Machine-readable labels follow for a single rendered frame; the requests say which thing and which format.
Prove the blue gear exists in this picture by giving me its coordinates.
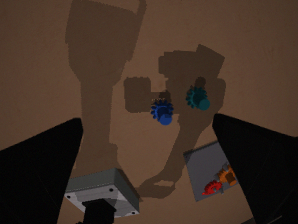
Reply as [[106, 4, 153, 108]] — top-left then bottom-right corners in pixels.
[[150, 100, 174, 125]]

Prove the orange-brown gear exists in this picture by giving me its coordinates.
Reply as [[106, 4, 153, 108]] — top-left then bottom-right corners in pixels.
[[217, 164, 237, 185]]

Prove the dark teal gear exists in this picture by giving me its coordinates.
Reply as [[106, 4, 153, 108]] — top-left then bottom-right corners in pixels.
[[185, 87, 210, 111]]

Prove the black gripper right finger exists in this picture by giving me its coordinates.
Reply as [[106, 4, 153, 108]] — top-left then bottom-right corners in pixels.
[[213, 113, 298, 224]]

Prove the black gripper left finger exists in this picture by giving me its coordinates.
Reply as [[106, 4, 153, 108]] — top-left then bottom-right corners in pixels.
[[0, 117, 84, 224]]

